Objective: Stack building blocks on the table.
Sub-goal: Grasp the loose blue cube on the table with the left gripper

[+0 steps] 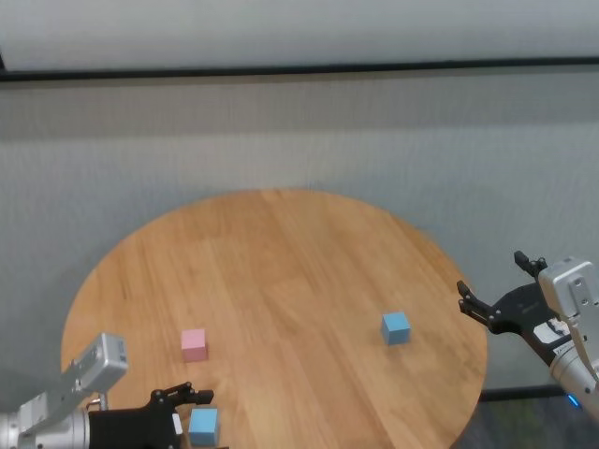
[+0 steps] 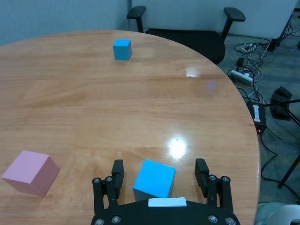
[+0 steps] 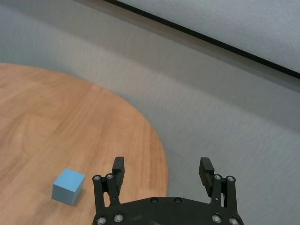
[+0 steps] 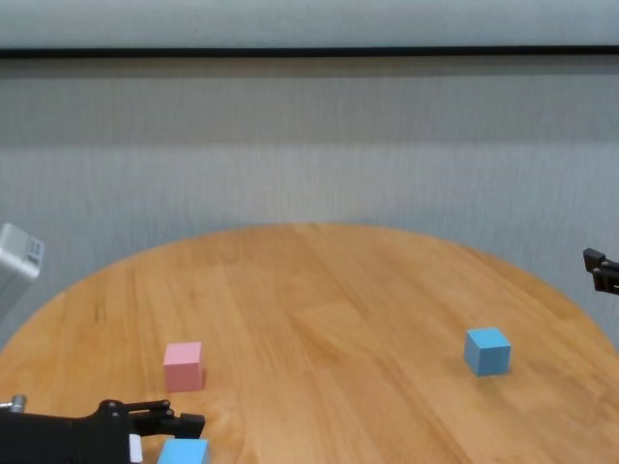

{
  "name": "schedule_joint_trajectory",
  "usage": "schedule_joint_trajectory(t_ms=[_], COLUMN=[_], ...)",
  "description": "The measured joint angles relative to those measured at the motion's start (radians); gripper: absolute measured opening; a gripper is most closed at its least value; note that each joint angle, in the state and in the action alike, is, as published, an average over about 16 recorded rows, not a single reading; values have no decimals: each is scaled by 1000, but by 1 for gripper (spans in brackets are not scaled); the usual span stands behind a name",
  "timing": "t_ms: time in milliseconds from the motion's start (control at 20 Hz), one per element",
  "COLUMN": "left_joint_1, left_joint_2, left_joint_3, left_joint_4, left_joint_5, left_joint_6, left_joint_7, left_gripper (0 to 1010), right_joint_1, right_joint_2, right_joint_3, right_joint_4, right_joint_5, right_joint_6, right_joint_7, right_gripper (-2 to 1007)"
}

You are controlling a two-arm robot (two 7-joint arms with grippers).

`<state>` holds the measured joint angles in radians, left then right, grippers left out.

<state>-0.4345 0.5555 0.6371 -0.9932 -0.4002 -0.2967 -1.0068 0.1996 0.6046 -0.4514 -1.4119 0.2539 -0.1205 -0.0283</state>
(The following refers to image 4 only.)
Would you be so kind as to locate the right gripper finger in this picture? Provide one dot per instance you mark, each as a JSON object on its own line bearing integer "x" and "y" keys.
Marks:
{"x": 602, "y": 275}

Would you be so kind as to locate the pink cube block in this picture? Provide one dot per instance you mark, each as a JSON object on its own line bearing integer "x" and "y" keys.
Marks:
{"x": 183, "y": 367}

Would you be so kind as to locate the black wall rail strip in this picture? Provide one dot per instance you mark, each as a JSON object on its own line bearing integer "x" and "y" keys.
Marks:
{"x": 309, "y": 52}

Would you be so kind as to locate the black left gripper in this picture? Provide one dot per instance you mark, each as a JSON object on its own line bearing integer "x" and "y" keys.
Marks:
{"x": 67, "y": 440}

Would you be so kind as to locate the blue cube block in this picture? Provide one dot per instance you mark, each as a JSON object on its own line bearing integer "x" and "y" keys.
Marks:
{"x": 486, "y": 353}
{"x": 184, "y": 453}

